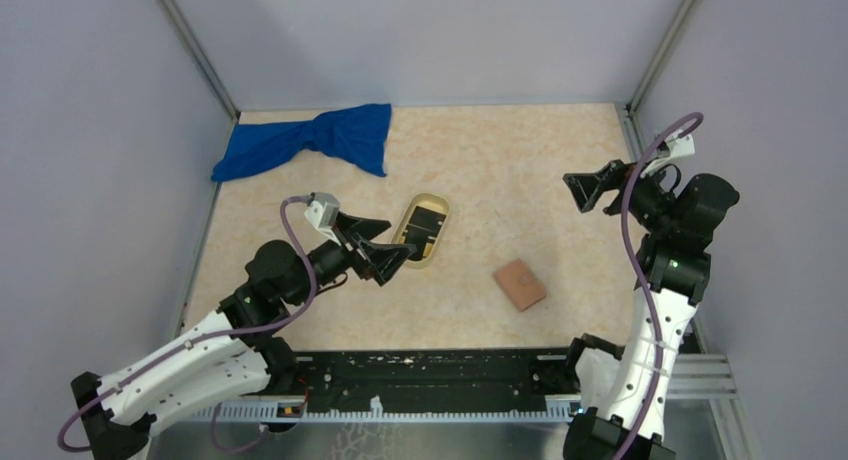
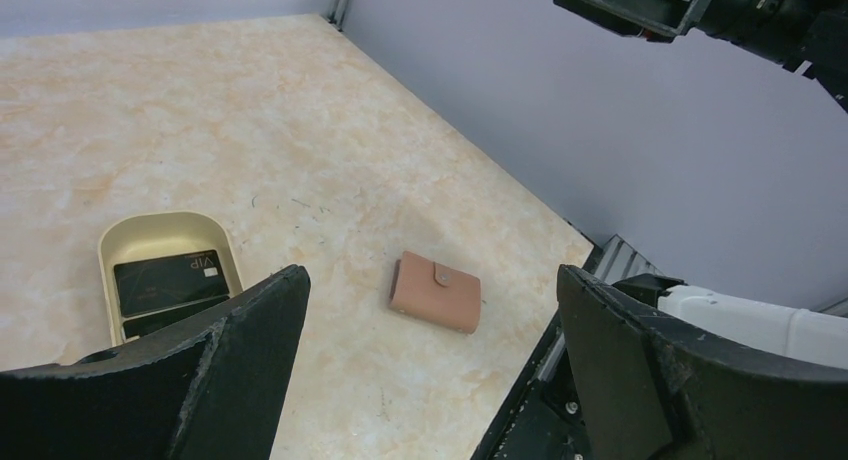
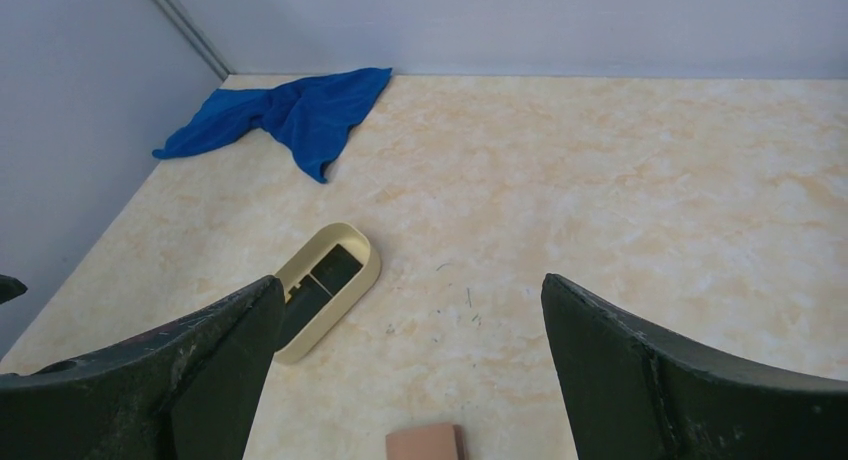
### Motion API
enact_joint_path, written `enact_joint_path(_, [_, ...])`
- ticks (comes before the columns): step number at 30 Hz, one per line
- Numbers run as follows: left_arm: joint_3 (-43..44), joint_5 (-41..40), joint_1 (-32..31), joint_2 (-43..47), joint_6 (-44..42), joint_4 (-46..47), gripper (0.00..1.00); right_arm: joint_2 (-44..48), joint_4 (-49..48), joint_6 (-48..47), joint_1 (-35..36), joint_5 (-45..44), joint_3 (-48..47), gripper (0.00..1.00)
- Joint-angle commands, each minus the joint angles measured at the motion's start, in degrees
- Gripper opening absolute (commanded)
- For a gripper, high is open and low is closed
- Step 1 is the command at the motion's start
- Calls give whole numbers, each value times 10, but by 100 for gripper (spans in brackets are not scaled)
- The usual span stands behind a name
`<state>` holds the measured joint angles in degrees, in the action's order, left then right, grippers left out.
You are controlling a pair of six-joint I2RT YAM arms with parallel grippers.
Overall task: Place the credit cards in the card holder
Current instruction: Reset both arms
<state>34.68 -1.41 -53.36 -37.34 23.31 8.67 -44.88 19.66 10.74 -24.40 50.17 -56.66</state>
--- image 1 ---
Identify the blue cloth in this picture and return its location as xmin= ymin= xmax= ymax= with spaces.
xmin=211 ymin=103 xmax=392 ymax=183

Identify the white slotted cable duct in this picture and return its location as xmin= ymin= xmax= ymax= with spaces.
xmin=211 ymin=397 xmax=584 ymax=424

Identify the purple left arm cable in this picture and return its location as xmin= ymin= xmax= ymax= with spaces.
xmin=56 ymin=193 xmax=321 ymax=455

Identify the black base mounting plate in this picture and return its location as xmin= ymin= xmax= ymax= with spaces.
xmin=261 ymin=347 xmax=580 ymax=414

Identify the black magnetic stripe card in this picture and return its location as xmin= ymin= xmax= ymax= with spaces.
xmin=401 ymin=206 xmax=446 ymax=262

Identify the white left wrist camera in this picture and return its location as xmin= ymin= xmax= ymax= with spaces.
xmin=304 ymin=192 xmax=340 ymax=242

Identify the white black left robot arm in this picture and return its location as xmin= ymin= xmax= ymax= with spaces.
xmin=71 ymin=213 xmax=417 ymax=459

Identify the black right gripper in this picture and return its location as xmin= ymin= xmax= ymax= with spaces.
xmin=564 ymin=154 xmax=676 ymax=234

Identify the aluminium corner post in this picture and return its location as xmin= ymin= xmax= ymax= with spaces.
xmin=155 ymin=0 xmax=240 ymax=122
xmin=626 ymin=0 xmax=702 ymax=118

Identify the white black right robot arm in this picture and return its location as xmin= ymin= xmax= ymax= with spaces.
xmin=563 ymin=160 xmax=740 ymax=459

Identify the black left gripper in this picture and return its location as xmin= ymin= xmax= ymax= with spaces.
xmin=287 ymin=211 xmax=417 ymax=306

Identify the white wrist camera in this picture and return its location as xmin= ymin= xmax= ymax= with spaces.
xmin=640 ymin=130 xmax=695 ymax=178
xmin=304 ymin=192 xmax=340 ymax=242

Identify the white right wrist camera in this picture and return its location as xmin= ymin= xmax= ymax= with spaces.
xmin=640 ymin=130 xmax=695 ymax=178

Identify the beige oval plastic tray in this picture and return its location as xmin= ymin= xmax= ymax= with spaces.
xmin=392 ymin=192 xmax=451 ymax=269

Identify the aluminium right corner post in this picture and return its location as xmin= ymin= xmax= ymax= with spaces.
xmin=626 ymin=0 xmax=702 ymax=118

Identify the aluminium front rail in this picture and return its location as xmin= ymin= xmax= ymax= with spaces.
xmin=185 ymin=354 xmax=738 ymax=422

